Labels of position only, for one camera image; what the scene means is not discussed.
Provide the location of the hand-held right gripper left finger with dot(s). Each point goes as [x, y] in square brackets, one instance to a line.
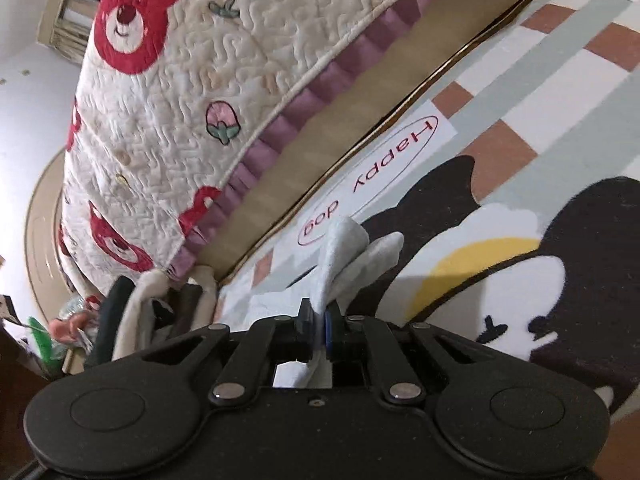
[306, 330]

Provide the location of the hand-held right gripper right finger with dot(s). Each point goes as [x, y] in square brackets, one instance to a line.
[330, 335]

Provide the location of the white heathered garment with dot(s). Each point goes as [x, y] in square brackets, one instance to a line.
[350, 255]

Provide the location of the stack of folded clothes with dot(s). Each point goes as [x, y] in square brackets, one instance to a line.
[185, 305]

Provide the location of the cream folded garment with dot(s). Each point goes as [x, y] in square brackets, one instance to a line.
[137, 310]
[205, 295]

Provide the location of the dark teal folded garment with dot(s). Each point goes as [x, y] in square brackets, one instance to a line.
[112, 320]

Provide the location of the clear plastic bottle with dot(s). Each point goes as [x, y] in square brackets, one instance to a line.
[72, 307]

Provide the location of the pink toy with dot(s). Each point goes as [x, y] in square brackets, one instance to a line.
[67, 327]

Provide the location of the tan bed base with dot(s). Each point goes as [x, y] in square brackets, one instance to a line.
[375, 90]

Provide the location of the green plastic item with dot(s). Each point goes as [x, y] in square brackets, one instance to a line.
[42, 347]

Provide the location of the bear print quilt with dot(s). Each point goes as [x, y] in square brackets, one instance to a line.
[225, 60]

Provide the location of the tan curved board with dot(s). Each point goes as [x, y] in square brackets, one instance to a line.
[42, 220]

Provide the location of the striped bed sheet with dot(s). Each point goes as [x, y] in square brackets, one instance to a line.
[550, 125]

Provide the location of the wooden window frame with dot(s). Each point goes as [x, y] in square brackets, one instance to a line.
[75, 20]

